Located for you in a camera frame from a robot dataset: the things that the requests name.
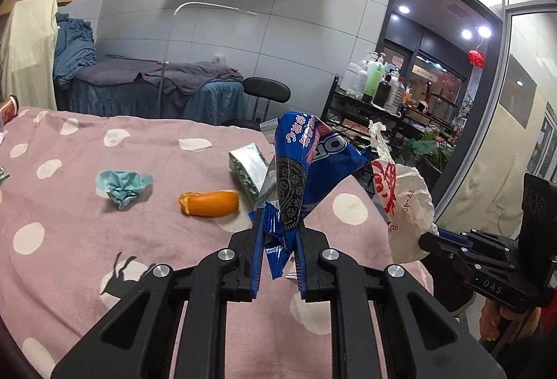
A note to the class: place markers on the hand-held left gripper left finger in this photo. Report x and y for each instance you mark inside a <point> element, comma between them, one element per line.
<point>259,266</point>

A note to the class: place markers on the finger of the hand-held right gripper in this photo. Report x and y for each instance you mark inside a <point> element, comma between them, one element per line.
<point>487,240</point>
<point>441,248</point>

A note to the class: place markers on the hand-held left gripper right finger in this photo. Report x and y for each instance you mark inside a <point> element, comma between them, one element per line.
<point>303,274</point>

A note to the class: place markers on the white red printed plastic bag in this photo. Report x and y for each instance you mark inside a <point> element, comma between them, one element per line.
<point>407,222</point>

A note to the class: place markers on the blue cookie wrapper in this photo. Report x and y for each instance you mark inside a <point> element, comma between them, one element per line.
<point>296,161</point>

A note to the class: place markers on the person's right hand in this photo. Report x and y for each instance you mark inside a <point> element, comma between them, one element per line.
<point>491,320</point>

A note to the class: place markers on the orange peel piece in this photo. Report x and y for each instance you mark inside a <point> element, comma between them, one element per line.
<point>211,204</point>

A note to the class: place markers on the pink polka dot blanket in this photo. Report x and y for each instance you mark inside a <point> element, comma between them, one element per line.
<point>165,248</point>

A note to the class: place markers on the silver foil wrapper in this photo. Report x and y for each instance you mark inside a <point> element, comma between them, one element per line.
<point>246,168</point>

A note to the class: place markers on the potted green plant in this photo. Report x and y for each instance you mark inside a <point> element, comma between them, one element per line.
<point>424,148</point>

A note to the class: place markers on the crumpled teal tissue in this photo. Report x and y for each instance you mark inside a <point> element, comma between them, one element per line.
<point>122,187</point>

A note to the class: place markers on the blue skirted massage bed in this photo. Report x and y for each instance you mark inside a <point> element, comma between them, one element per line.
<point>217,105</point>

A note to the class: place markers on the black trolley cart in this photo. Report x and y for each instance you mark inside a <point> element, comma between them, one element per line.
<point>348,109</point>

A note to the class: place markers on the black round stool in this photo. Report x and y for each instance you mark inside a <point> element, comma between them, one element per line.
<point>266,88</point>

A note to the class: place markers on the cluster of toiletry bottles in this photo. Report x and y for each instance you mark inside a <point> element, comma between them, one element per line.
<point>374,79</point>

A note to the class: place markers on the red hanging ornament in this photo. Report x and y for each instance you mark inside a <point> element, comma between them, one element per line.
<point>476,58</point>

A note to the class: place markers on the grey blanket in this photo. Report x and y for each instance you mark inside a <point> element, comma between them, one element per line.
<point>182,76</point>

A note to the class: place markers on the white arc lamp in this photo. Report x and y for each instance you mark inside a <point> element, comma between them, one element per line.
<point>209,6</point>

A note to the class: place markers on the blue bedding pile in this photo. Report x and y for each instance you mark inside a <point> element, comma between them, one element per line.
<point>72,52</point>

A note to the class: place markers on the red snack tube can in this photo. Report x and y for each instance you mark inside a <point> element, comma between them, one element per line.
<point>8,110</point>

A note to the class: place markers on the cream towel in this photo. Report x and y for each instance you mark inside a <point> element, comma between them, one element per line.
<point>26,52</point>

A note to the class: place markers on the black door frame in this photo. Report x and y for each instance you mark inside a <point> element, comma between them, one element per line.
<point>394,5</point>

